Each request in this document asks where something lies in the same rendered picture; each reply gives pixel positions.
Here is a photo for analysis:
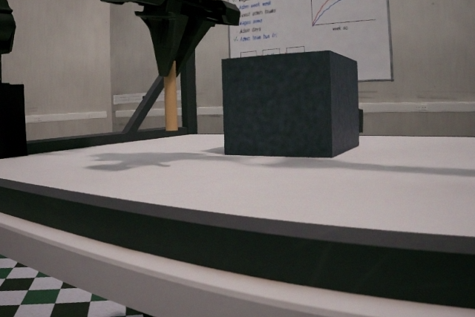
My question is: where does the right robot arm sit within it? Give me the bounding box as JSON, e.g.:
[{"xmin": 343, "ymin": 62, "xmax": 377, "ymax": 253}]
[{"xmin": 0, "ymin": 0, "xmax": 16, "ymax": 84}]

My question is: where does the tan cylindrical peg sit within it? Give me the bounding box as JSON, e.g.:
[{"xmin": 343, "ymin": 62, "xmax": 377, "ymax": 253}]
[{"xmin": 164, "ymin": 60, "xmax": 178, "ymax": 131}]

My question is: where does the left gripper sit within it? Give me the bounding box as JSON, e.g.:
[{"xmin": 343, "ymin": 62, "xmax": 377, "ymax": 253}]
[{"xmin": 100, "ymin": 0, "xmax": 240, "ymax": 77}]

